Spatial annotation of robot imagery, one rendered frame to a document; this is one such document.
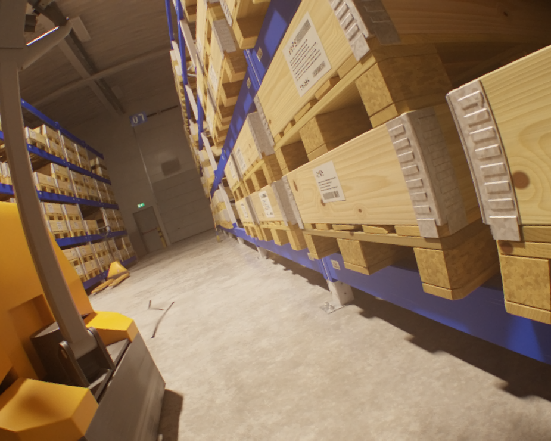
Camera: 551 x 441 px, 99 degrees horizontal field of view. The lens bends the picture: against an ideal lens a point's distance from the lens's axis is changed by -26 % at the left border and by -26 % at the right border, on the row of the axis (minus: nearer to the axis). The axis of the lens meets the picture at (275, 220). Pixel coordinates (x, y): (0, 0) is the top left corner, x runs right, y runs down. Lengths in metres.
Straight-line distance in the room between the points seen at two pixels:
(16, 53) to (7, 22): 0.10
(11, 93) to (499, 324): 1.21
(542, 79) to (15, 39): 1.09
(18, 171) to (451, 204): 0.91
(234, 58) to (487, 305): 1.45
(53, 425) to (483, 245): 0.85
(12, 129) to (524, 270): 1.04
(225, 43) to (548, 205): 1.52
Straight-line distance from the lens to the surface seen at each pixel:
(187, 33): 3.80
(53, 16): 1.11
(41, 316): 1.11
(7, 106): 0.91
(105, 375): 0.87
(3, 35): 1.02
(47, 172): 7.04
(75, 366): 0.80
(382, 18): 0.61
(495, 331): 0.68
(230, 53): 1.65
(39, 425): 0.66
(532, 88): 0.40
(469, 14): 0.83
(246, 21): 1.36
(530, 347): 0.64
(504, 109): 0.42
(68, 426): 0.67
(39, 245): 0.80
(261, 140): 1.47
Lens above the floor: 0.56
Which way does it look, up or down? 4 degrees down
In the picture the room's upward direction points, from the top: 20 degrees counter-clockwise
